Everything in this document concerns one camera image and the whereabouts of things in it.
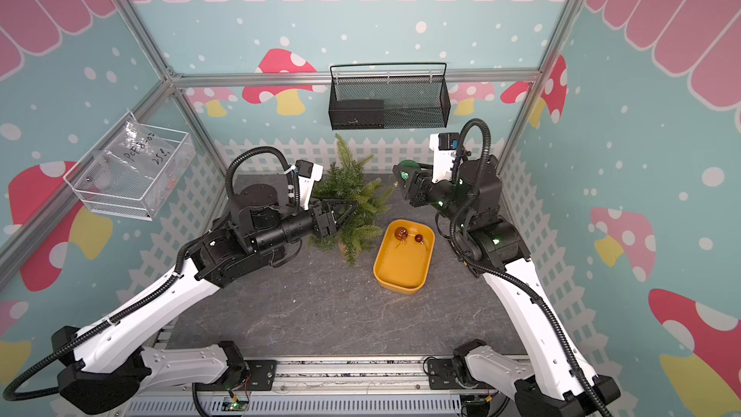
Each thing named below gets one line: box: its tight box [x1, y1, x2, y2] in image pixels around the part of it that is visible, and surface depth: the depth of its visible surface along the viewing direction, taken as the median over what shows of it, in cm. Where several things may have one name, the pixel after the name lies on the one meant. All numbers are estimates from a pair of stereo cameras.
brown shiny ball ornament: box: [393, 226, 409, 242], surface depth 100 cm
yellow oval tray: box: [372, 219, 436, 295], surface depth 99 cm
